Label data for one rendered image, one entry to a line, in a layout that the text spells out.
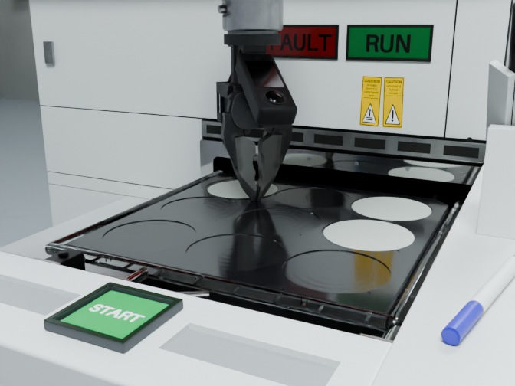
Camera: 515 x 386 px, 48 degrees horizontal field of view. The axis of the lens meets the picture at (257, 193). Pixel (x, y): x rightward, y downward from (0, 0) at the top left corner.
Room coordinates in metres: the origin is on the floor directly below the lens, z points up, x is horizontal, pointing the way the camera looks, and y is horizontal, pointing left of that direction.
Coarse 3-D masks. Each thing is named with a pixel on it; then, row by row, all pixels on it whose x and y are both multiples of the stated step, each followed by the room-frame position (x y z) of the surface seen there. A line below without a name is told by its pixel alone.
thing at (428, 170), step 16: (208, 144) 0.93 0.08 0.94; (256, 144) 0.90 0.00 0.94; (208, 160) 0.93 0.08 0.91; (256, 160) 0.89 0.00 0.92; (288, 160) 0.87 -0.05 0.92; (304, 160) 0.85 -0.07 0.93; (320, 160) 0.84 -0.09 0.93; (336, 160) 0.83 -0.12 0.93; (352, 160) 0.82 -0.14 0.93; (368, 160) 0.81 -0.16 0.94; (384, 160) 0.80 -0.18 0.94; (400, 160) 0.79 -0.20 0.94; (416, 160) 0.78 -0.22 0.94; (432, 160) 0.78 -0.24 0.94; (400, 176) 0.79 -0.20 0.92; (416, 176) 0.78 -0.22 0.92; (432, 176) 0.77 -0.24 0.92; (448, 176) 0.76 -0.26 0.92; (464, 176) 0.75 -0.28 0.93
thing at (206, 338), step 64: (0, 256) 0.39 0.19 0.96; (0, 320) 0.30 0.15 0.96; (192, 320) 0.30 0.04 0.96; (256, 320) 0.30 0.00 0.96; (0, 384) 0.28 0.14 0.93; (64, 384) 0.25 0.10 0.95; (128, 384) 0.24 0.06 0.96; (192, 384) 0.24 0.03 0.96; (256, 384) 0.24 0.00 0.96; (320, 384) 0.24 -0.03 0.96
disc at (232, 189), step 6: (210, 186) 0.80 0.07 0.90; (216, 186) 0.80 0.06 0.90; (222, 186) 0.80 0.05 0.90; (228, 186) 0.80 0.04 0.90; (234, 186) 0.80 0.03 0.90; (240, 186) 0.80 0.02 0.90; (276, 186) 0.80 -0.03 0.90; (210, 192) 0.77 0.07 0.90; (216, 192) 0.77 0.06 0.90; (222, 192) 0.77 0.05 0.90; (228, 192) 0.77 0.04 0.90; (234, 192) 0.77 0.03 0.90; (240, 192) 0.77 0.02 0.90; (270, 192) 0.77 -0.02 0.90
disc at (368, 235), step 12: (336, 228) 0.62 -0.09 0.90; (348, 228) 0.62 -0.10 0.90; (360, 228) 0.62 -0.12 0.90; (372, 228) 0.62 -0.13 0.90; (384, 228) 0.62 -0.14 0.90; (396, 228) 0.62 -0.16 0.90; (336, 240) 0.58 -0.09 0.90; (348, 240) 0.58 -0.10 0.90; (360, 240) 0.58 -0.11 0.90; (372, 240) 0.58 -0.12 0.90; (384, 240) 0.58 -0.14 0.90; (396, 240) 0.58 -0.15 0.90; (408, 240) 0.58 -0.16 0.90
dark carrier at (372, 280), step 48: (192, 192) 0.77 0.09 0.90; (288, 192) 0.77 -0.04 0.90; (336, 192) 0.77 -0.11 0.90; (96, 240) 0.58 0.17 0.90; (144, 240) 0.58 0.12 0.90; (192, 240) 0.58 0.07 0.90; (240, 240) 0.58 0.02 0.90; (288, 240) 0.58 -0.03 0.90; (288, 288) 0.47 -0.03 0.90; (336, 288) 0.47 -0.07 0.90; (384, 288) 0.47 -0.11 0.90
